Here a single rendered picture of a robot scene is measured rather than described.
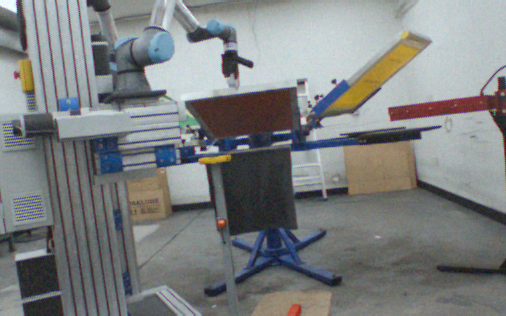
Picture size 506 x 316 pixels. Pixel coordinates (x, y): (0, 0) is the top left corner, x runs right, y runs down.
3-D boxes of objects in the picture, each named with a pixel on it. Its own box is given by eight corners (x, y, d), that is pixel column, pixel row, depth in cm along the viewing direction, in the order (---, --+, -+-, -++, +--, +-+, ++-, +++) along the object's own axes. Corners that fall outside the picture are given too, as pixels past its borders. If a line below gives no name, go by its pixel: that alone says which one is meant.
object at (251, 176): (299, 230, 240) (290, 146, 238) (213, 238, 244) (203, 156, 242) (299, 228, 243) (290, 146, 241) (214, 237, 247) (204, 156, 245)
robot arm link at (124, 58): (130, 74, 204) (127, 43, 204) (153, 69, 197) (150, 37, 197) (110, 73, 194) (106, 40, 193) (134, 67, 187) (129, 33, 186)
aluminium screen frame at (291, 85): (297, 86, 229) (296, 79, 230) (180, 101, 235) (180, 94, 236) (299, 129, 306) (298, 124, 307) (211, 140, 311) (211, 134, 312)
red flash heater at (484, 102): (504, 110, 294) (502, 91, 293) (495, 112, 257) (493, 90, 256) (410, 121, 329) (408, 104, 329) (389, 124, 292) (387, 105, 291)
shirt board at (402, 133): (443, 137, 315) (442, 125, 314) (428, 141, 282) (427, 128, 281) (277, 151, 392) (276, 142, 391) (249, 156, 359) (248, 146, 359)
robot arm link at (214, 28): (199, 35, 231) (212, 43, 240) (218, 30, 225) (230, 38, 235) (200, 20, 232) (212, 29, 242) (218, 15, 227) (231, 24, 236)
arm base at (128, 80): (119, 93, 186) (116, 68, 186) (112, 98, 200) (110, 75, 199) (156, 90, 193) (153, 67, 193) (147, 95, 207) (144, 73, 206)
